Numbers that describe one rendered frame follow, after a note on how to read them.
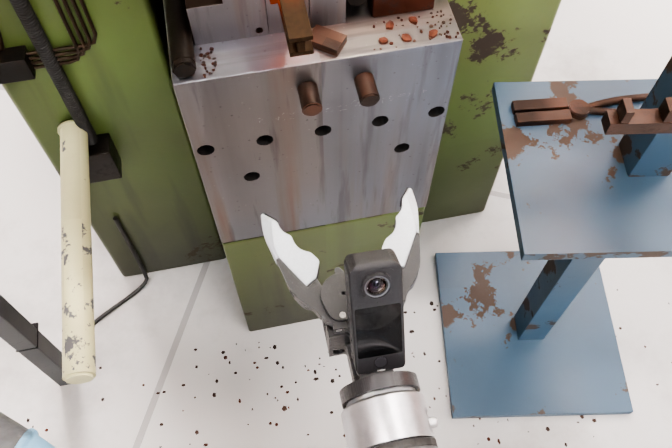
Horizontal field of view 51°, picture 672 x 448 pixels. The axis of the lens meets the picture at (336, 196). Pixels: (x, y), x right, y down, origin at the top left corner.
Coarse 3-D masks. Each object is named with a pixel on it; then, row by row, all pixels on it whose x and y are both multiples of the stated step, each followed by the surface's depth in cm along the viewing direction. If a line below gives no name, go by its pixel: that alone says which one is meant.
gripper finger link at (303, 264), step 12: (264, 216) 70; (264, 228) 69; (276, 228) 68; (276, 240) 68; (288, 240) 68; (276, 252) 67; (288, 252) 67; (300, 252) 67; (288, 264) 67; (300, 264) 67; (312, 264) 67; (300, 276) 66; (312, 276) 66
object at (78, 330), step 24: (72, 120) 119; (72, 144) 117; (72, 168) 115; (72, 192) 113; (72, 216) 110; (72, 240) 108; (72, 264) 106; (72, 288) 104; (72, 312) 102; (72, 336) 101; (72, 360) 99
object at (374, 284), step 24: (360, 264) 58; (384, 264) 58; (360, 288) 58; (384, 288) 58; (360, 312) 59; (384, 312) 60; (360, 336) 61; (384, 336) 61; (360, 360) 62; (384, 360) 62
